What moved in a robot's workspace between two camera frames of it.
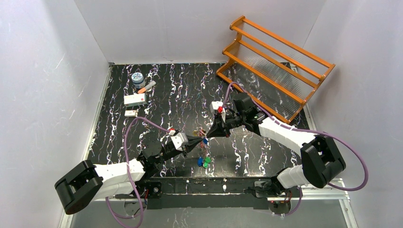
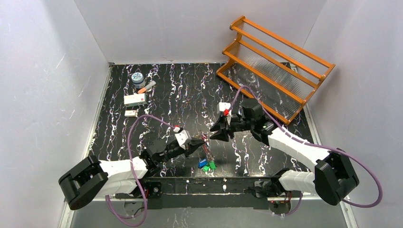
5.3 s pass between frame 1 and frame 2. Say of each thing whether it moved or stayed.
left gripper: stayed
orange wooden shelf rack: stayed
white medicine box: stayed
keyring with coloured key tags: moved
